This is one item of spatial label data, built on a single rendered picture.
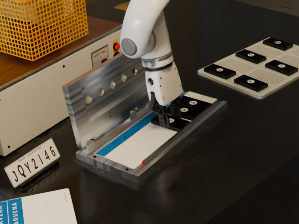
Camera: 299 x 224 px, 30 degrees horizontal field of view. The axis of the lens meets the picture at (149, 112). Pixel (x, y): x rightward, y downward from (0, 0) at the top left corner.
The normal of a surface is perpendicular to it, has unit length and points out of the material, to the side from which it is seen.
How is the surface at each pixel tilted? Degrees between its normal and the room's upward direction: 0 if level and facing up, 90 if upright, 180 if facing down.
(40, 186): 0
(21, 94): 90
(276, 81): 0
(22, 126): 90
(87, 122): 81
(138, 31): 87
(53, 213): 0
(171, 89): 77
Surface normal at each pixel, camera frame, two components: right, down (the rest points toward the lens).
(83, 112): 0.79, 0.12
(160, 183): -0.04, -0.87
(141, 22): -0.22, 0.30
